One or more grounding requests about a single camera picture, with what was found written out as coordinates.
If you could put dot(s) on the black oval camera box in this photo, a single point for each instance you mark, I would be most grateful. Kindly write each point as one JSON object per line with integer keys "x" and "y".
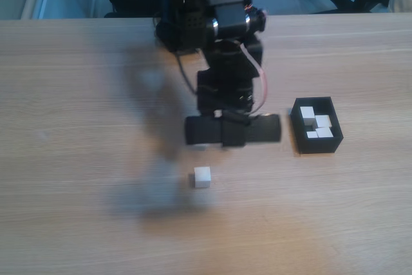
{"x": 231, "y": 130}

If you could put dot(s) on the white cube block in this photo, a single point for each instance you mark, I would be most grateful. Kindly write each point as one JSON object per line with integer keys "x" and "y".
{"x": 202, "y": 177}
{"x": 323, "y": 120}
{"x": 323, "y": 132}
{"x": 306, "y": 112}
{"x": 311, "y": 134}

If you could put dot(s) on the black open box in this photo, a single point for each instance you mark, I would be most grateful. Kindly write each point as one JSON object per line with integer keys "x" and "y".
{"x": 317, "y": 147}

